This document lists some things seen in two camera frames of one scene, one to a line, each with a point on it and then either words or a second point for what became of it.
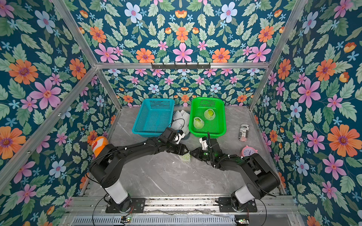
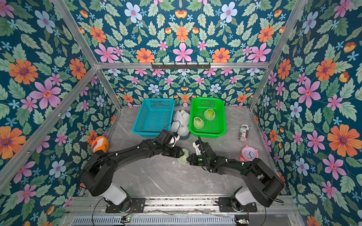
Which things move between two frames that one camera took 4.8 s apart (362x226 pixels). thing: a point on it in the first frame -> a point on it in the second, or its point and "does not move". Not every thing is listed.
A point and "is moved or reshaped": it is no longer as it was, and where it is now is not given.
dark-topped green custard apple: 198,123 does not move
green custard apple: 209,114 does not move
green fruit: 185,158 is moved or reshaped
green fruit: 198,123 does not move
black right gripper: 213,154 -> 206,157
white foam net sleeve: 209,114 does not move
